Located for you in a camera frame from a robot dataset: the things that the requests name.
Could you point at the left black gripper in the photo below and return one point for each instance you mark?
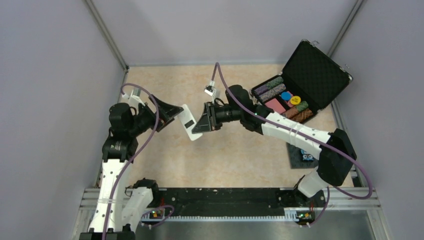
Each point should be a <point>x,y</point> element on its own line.
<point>167,112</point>

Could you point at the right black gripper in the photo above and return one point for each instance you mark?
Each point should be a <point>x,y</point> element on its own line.
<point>208,122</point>

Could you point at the white remote control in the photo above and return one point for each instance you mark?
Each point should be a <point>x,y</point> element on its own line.
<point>188,122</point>

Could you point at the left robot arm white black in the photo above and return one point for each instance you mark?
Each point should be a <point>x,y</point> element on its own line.
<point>113,219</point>

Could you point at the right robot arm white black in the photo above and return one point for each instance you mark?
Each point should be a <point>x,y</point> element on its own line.
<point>333,150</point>

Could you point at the pink card deck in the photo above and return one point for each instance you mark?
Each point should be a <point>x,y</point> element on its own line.
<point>275,105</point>

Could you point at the blue round chip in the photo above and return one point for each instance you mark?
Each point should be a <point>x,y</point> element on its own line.
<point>286,96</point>

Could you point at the yellow round chip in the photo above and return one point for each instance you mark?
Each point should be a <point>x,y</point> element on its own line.
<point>295,100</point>

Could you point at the blue owl toy figure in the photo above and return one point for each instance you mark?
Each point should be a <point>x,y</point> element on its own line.
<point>306,157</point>

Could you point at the black poker chip case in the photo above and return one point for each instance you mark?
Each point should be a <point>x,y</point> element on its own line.
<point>309,74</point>

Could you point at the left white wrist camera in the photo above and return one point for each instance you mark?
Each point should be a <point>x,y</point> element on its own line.
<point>133,98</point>

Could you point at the black mounting rail base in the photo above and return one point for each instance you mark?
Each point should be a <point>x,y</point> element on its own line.
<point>234,202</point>

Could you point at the black studded base plate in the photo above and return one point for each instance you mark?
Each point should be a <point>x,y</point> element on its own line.
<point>295,158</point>

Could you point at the aluminium frame rail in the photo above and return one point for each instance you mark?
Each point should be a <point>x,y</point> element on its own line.
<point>334,201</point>

